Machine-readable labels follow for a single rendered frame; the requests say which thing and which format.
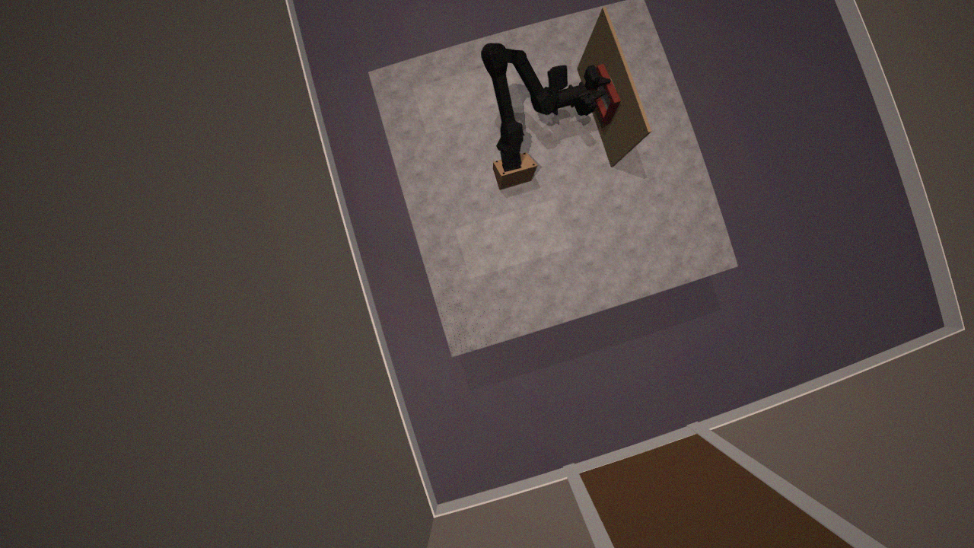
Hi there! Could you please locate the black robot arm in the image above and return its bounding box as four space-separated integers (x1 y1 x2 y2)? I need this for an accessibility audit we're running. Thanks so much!
481 43 597 172

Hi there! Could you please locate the dark red picture frame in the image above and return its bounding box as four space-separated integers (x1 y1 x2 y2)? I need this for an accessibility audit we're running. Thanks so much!
594 63 621 125

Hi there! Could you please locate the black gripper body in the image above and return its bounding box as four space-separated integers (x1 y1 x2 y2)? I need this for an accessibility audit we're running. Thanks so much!
567 65 600 116

